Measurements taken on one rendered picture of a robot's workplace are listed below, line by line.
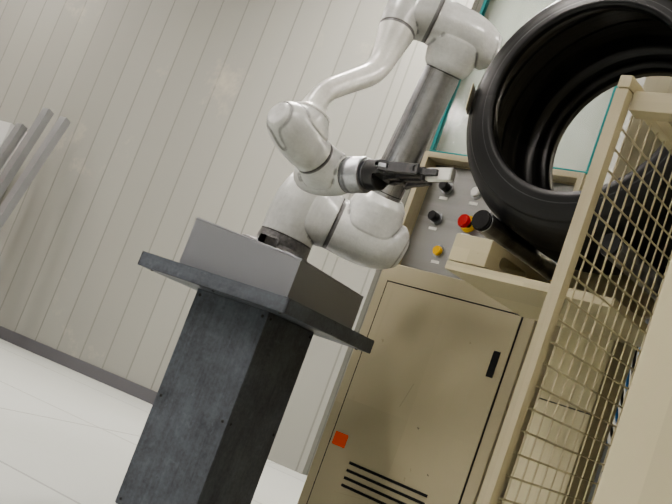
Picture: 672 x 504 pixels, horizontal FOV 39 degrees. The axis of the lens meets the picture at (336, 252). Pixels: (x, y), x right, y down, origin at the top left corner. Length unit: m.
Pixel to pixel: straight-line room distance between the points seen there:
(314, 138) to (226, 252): 0.46
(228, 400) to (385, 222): 0.64
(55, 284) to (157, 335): 1.02
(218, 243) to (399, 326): 0.62
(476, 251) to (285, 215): 0.83
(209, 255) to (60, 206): 4.63
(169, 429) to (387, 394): 0.63
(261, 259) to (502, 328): 0.69
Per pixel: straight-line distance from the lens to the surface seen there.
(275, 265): 2.43
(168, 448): 2.60
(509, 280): 1.87
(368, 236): 2.63
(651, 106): 1.32
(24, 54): 8.07
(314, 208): 2.63
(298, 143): 2.22
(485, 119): 2.03
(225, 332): 2.56
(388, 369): 2.81
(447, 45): 2.61
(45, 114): 7.10
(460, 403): 2.66
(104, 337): 6.52
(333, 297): 2.57
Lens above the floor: 0.48
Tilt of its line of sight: 8 degrees up
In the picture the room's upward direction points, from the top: 20 degrees clockwise
